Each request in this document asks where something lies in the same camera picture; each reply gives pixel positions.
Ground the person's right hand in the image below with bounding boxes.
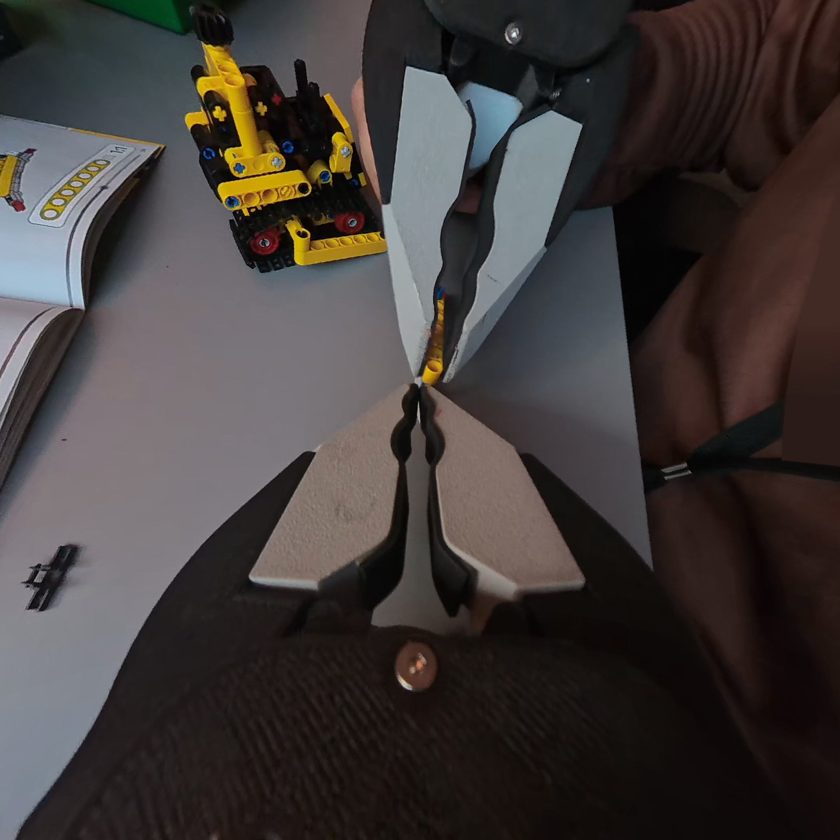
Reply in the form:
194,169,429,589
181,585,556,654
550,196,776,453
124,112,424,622
350,75,383,201

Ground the yellow lego beam assembly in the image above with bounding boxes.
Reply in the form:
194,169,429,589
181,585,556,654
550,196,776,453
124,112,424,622
420,285,454,386

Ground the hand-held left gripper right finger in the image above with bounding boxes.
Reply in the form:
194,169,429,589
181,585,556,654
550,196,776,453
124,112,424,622
420,385,586,631

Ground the person's right forearm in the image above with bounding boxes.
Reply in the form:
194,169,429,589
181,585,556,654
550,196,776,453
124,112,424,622
577,0,840,211

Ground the yellow black lego bulldozer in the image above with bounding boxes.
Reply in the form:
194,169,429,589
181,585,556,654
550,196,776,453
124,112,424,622
184,3,388,273

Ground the small black lego connector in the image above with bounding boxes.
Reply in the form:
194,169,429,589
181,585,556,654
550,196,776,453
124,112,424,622
21,543,83,613

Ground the green plastic box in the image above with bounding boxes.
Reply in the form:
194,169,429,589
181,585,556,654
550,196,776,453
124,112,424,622
85,0,217,34

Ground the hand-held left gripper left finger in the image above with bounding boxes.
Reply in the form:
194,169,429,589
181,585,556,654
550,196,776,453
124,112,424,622
249,384,421,614

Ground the lego instruction booklet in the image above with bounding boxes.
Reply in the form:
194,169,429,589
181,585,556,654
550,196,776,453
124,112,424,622
0,115,165,487

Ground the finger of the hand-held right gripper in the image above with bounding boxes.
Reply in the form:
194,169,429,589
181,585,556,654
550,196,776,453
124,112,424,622
381,64,476,380
441,108,585,385

